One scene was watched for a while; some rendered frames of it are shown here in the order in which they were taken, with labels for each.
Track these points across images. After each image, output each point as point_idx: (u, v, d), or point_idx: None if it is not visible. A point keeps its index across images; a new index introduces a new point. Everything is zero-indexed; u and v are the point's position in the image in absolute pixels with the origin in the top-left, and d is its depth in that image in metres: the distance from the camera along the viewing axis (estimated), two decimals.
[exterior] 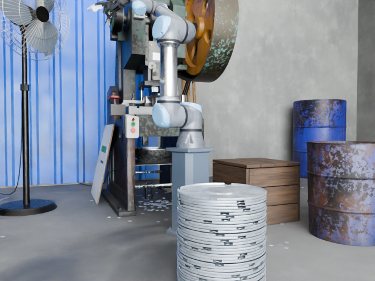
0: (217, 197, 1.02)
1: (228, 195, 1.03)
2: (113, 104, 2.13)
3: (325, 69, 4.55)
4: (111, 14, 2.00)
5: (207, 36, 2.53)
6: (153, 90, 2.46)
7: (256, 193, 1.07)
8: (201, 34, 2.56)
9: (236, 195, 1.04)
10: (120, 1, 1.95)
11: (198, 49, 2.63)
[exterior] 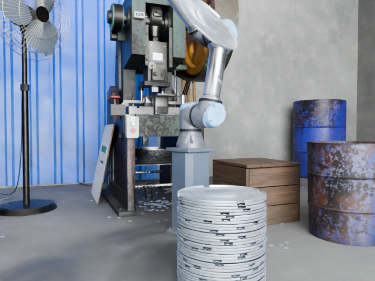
0: (198, 24, 1.19)
1: (206, 29, 1.21)
2: (113, 104, 2.13)
3: (325, 69, 4.55)
4: None
5: None
6: (153, 90, 2.46)
7: (227, 44, 1.25)
8: None
9: (211, 34, 1.21)
10: None
11: None
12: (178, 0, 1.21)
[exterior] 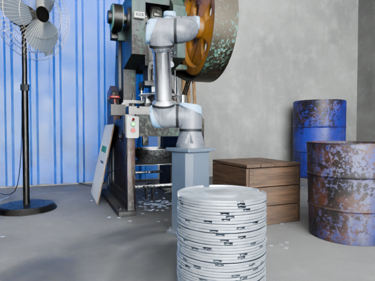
0: None
1: None
2: (113, 104, 2.13)
3: (325, 69, 4.55)
4: (176, 51, 2.14)
5: (208, 18, 2.50)
6: (153, 90, 2.46)
7: (143, 95, 2.34)
8: (203, 23, 2.53)
9: None
10: None
11: (207, 35, 2.49)
12: None
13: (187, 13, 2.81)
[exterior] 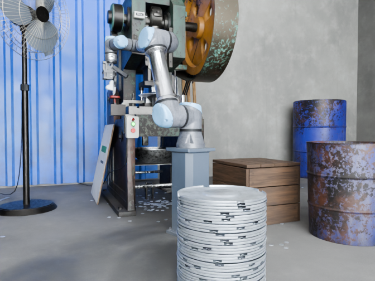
0: (145, 95, 2.33)
1: (150, 95, 2.31)
2: (113, 104, 2.13)
3: (325, 69, 4.55)
4: (103, 73, 2.12)
5: (208, 18, 2.50)
6: (153, 90, 2.46)
7: None
8: (203, 23, 2.53)
9: (152, 95, 2.30)
10: (105, 60, 2.14)
11: (207, 35, 2.49)
12: (144, 97, 2.45)
13: (187, 13, 2.81)
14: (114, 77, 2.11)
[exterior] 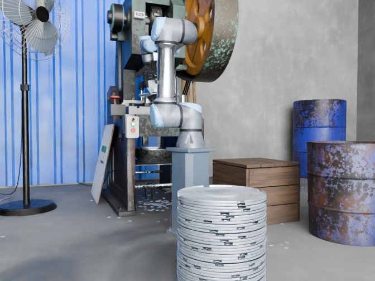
0: None
1: None
2: (113, 104, 2.13)
3: (325, 69, 4.55)
4: (157, 73, 2.18)
5: (203, 44, 2.59)
6: (153, 90, 2.46)
7: None
8: (198, 38, 2.61)
9: None
10: (152, 59, 2.13)
11: (194, 47, 2.71)
12: None
13: None
14: None
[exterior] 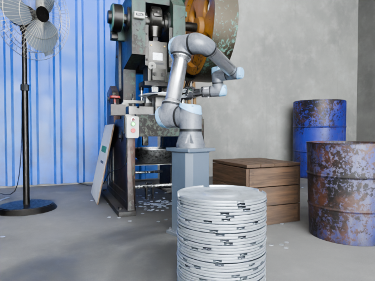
0: None
1: None
2: (113, 104, 2.13)
3: (325, 69, 4.55)
4: (190, 93, 2.24)
5: None
6: (153, 90, 2.46)
7: None
8: None
9: None
10: (203, 88, 2.23)
11: (202, 5, 2.57)
12: None
13: (193, 66, 2.70)
14: (189, 99, 2.31)
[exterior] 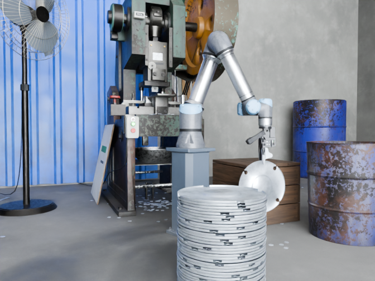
0: (249, 176, 1.85)
1: (249, 183, 1.85)
2: (113, 104, 2.13)
3: (325, 69, 4.55)
4: None
5: (208, 27, 2.50)
6: (153, 90, 2.46)
7: None
8: (203, 29, 2.54)
9: (248, 187, 1.85)
10: (272, 125, 1.88)
11: (203, 45, 2.55)
12: None
13: None
14: None
